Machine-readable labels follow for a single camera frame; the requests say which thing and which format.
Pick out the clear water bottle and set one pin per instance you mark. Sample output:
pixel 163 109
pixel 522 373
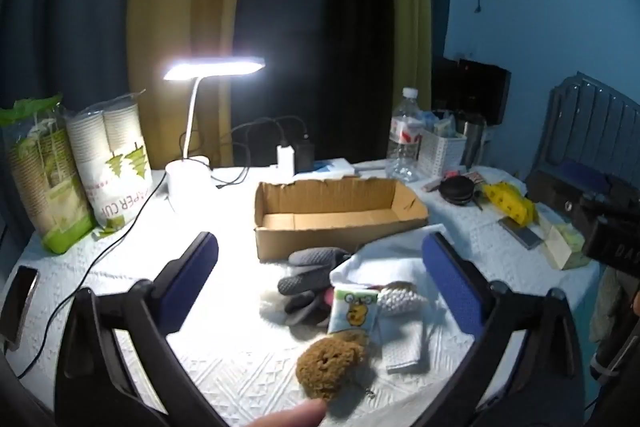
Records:
pixel 404 142

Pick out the grey rectangular case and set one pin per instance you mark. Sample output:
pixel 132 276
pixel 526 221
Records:
pixel 520 233

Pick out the cardboard box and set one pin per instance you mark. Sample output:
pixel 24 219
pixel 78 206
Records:
pixel 340 219

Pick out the white flat pack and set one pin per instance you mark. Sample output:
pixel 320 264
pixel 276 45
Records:
pixel 405 347

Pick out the black box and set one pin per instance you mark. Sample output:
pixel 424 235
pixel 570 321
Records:
pixel 480 87

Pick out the dark grey radiator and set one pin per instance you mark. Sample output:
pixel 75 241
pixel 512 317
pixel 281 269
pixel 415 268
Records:
pixel 590 127

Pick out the yellow curtain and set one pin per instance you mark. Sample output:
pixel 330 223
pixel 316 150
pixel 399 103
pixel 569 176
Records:
pixel 180 7
pixel 412 7

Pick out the white desk lamp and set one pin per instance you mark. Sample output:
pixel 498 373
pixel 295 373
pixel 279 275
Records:
pixel 187 182

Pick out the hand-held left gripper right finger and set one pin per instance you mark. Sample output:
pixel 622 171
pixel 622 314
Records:
pixel 452 282

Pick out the white perforated basket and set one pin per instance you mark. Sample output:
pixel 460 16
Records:
pixel 440 154

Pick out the steel cup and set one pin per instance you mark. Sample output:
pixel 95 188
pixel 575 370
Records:
pixel 472 142

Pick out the person's left hand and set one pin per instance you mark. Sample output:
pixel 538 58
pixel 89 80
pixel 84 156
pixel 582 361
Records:
pixel 285 417

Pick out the blue and white box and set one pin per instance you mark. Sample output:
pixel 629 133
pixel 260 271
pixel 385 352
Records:
pixel 335 167

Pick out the white charger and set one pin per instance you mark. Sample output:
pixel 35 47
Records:
pixel 285 162

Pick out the smartphone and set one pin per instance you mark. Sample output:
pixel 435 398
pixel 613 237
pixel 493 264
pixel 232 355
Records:
pixel 20 302

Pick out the yellow foam block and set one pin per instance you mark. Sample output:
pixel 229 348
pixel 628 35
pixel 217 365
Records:
pixel 510 202

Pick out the tree print paper cup pack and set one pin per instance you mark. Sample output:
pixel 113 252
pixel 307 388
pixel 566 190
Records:
pixel 115 177

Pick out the cartoon print tissue packet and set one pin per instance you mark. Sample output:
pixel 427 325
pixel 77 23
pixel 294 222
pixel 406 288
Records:
pixel 352 312

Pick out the white embossed tablecloth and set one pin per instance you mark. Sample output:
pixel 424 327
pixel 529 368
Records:
pixel 250 357

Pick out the green paper cup pack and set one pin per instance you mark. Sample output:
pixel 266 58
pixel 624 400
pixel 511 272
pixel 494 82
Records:
pixel 45 187

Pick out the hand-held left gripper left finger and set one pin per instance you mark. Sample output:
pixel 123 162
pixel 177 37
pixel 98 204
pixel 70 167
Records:
pixel 192 272

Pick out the dark blue curtain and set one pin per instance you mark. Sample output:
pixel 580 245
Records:
pixel 65 32

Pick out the pale yellow box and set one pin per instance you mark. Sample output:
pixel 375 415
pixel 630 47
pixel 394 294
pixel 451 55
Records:
pixel 565 247

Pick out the black power adapter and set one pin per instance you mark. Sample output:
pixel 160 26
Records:
pixel 304 157

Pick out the grey dotted glove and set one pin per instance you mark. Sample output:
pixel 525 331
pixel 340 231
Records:
pixel 315 257
pixel 300 287

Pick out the brown sponge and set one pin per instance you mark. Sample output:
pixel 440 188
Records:
pixel 325 364

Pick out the white cloth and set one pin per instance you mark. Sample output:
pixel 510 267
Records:
pixel 380 264

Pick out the black round case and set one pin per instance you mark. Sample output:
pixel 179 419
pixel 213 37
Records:
pixel 457 189

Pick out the bubble wrap roll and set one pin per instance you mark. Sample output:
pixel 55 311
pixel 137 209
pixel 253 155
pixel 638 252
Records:
pixel 397 302

